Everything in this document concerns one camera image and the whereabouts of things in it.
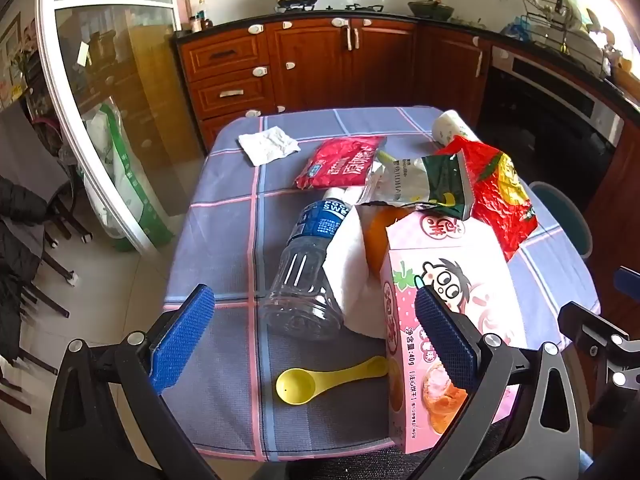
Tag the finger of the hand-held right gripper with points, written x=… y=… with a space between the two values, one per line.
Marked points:
x=585 y=327
x=629 y=282

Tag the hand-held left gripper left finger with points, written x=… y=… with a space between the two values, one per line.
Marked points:
x=182 y=340

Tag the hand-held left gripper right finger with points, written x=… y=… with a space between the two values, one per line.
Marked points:
x=445 y=340

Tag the pink cookie box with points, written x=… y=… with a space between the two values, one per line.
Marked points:
x=470 y=260

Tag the teal plastic bin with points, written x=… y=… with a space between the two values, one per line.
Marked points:
x=570 y=215

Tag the large white paper towel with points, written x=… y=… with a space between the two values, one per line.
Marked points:
x=350 y=280

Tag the orange fruit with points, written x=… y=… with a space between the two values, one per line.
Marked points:
x=382 y=240

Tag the yellow plastic spoon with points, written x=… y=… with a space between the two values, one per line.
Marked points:
x=295 y=385

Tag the clear plastic bottle blue label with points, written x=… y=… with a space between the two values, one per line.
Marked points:
x=300 y=270

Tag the red and yellow crinkled bag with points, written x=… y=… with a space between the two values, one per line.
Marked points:
x=500 y=200

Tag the green and white snack bag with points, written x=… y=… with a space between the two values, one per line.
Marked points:
x=400 y=185

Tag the red chips bag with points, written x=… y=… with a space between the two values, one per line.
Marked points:
x=340 y=160

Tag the floral paper cup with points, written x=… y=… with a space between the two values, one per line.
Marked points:
x=450 y=125

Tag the blue plaid tablecloth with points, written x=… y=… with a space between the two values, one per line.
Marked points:
x=220 y=240

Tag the white and green sack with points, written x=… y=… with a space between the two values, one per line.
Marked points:
x=125 y=175

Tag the built-in black oven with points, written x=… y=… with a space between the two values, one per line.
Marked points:
x=540 y=110

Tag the small crumpled white tissue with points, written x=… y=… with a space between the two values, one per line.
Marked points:
x=267 y=146

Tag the dark cloth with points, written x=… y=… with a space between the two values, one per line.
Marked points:
x=20 y=200

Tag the white framed glass door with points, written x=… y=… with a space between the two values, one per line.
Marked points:
x=125 y=85

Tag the blue plastic bag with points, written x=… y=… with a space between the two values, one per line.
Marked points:
x=515 y=27

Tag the brown wooden kitchen cabinets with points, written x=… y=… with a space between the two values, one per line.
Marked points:
x=310 y=55

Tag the dark wok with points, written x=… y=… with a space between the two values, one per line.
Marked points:
x=430 y=9

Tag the black gas stove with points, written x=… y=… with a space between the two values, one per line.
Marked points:
x=350 y=8

